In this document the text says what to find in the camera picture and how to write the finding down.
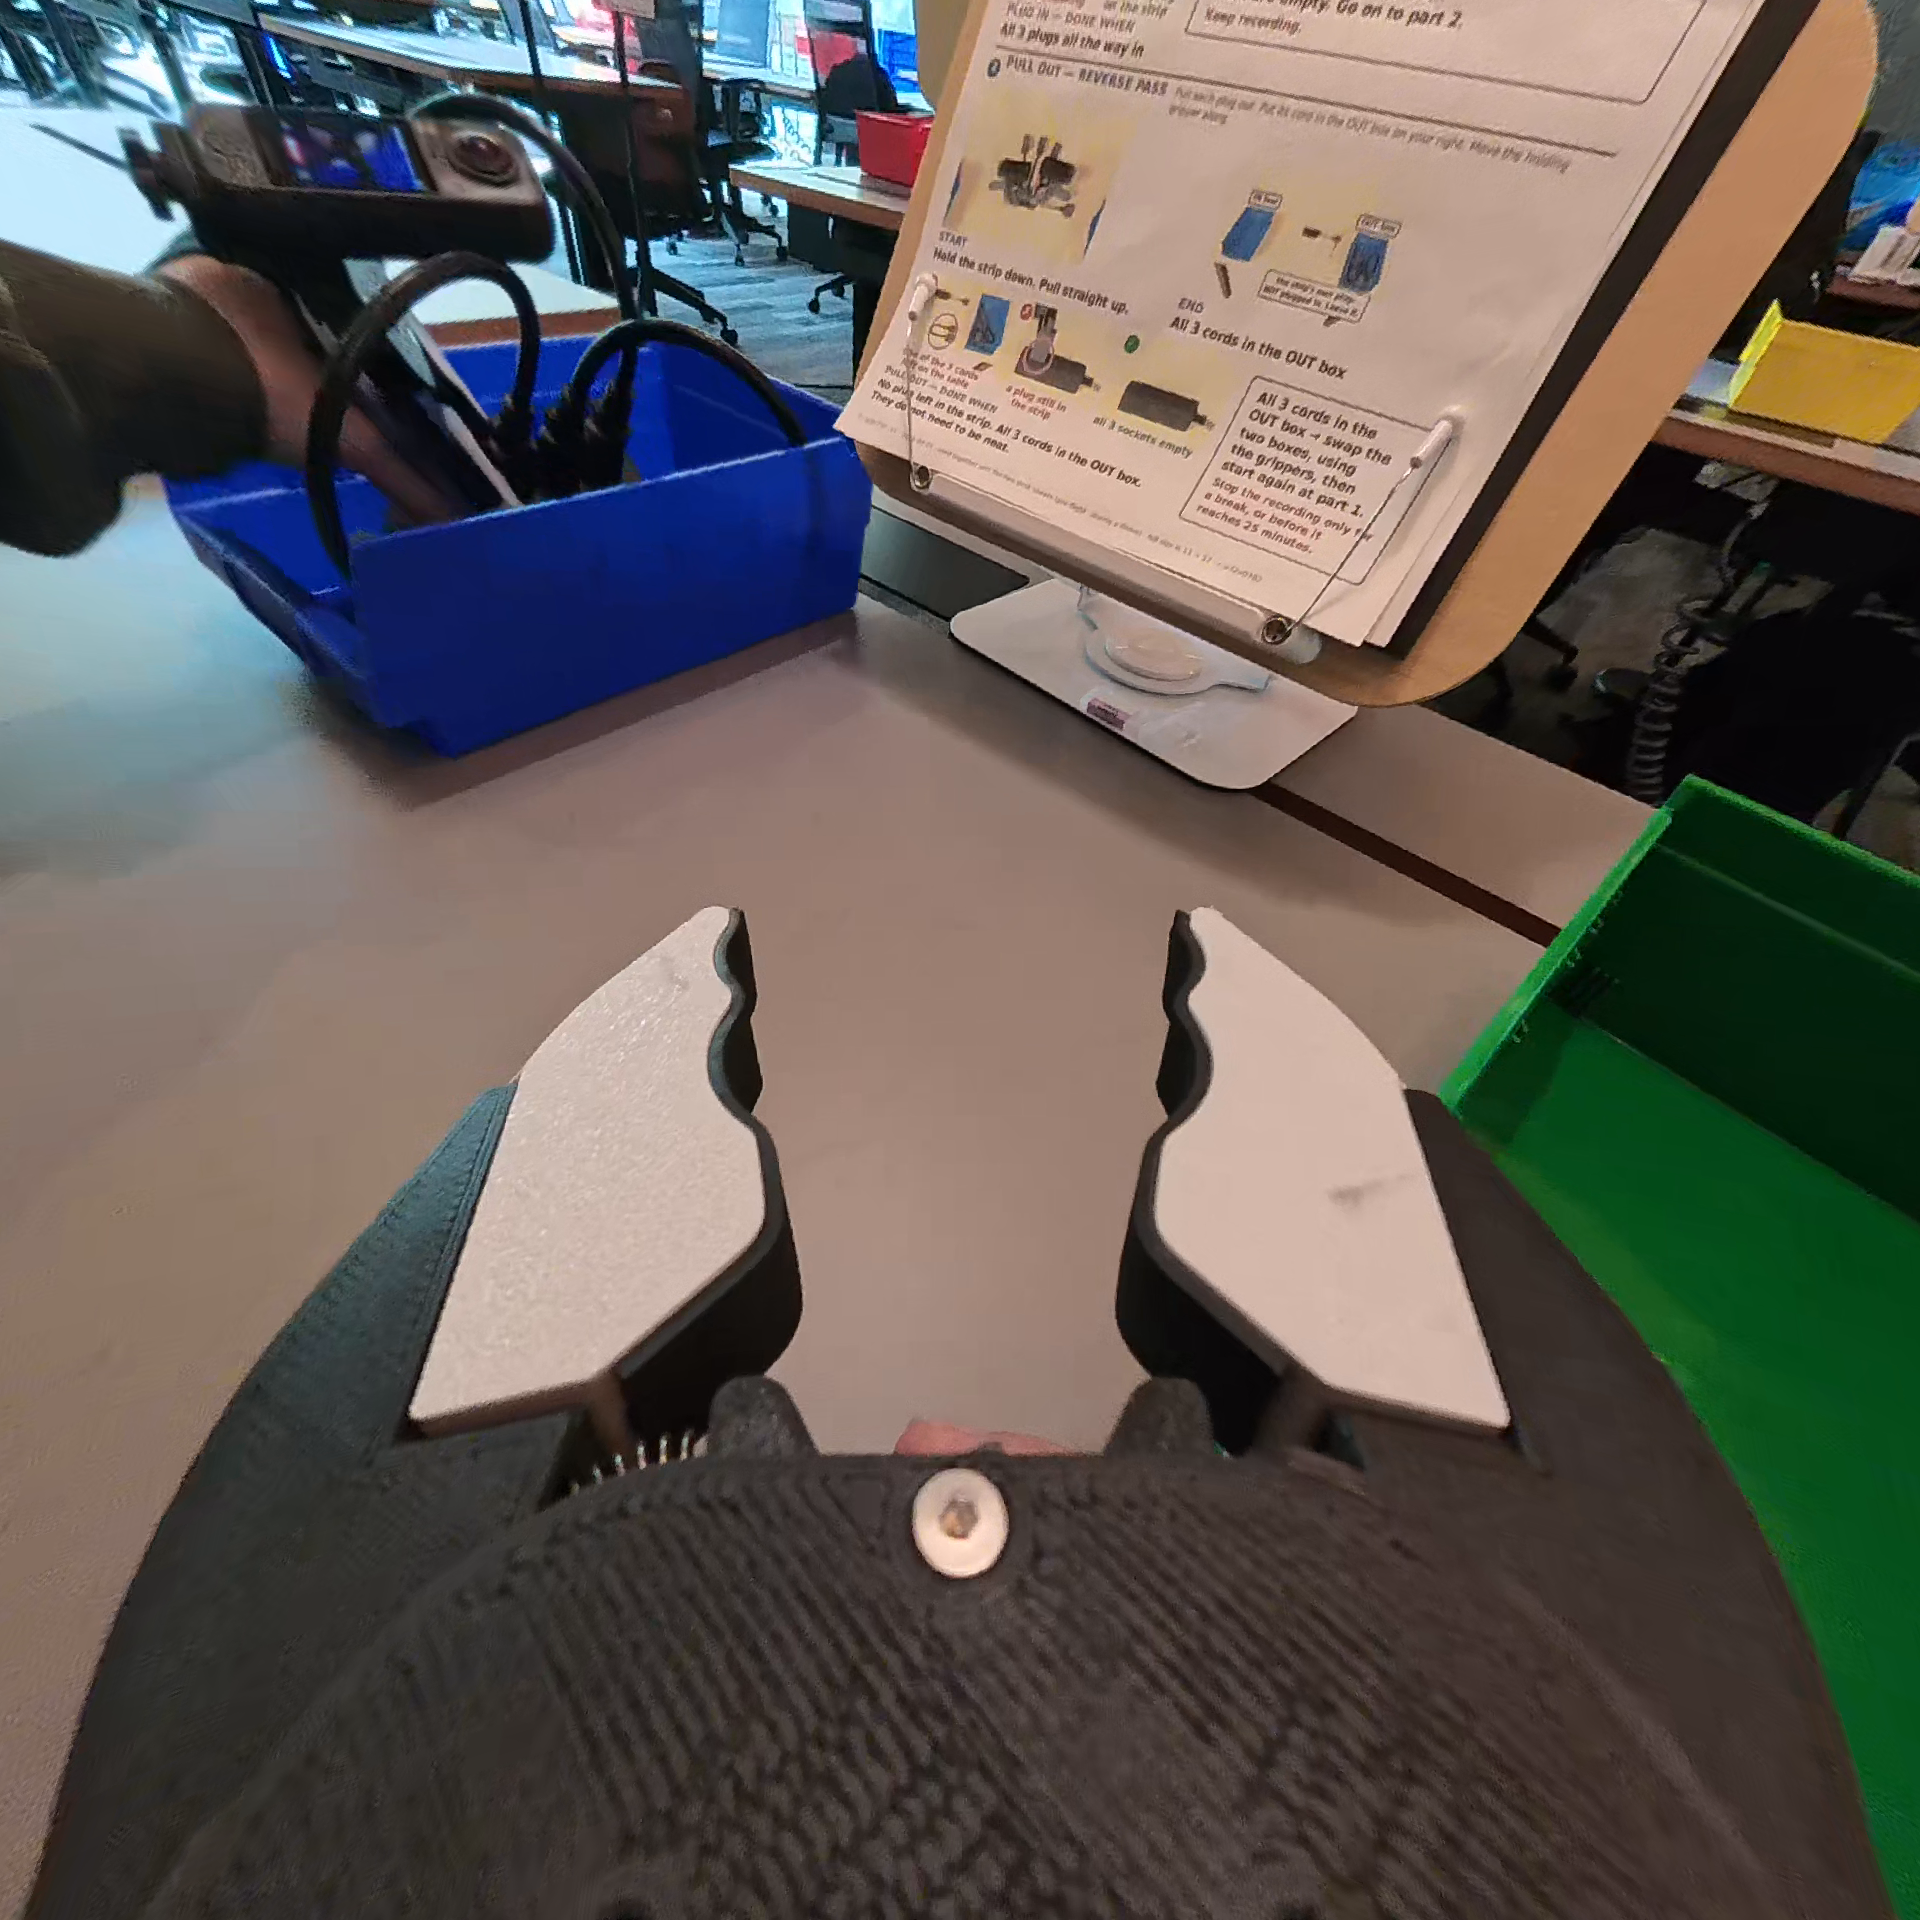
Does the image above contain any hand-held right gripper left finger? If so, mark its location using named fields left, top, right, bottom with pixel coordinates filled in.
left=411, top=906, right=805, bottom=1445

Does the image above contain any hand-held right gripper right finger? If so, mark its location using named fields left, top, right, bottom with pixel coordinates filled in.
left=1115, top=906, right=1514, bottom=1454

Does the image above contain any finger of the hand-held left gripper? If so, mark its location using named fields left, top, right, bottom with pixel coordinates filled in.
left=350, top=318, right=525, bottom=527

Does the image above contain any blue plastic bin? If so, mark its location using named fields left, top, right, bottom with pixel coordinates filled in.
left=165, top=334, right=876, bottom=759

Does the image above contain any green plastic bin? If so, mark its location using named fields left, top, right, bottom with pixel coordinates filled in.
left=1443, top=777, right=1920, bottom=1920

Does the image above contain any person's left forearm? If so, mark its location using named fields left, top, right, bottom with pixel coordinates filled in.
left=0, top=240, right=287, bottom=562

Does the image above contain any person's left hand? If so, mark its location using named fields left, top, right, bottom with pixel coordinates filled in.
left=150, top=254, right=394, bottom=504

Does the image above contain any black office chair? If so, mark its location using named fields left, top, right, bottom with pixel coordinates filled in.
left=588, top=6, right=781, bottom=353

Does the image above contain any wooden office desk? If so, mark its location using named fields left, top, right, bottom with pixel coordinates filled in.
left=728, top=157, right=924, bottom=304

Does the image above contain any printed instruction sheet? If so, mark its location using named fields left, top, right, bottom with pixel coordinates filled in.
left=834, top=0, right=1824, bottom=648

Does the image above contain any yellow plastic bin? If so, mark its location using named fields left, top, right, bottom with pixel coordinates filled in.
left=1726, top=299, right=1920, bottom=446

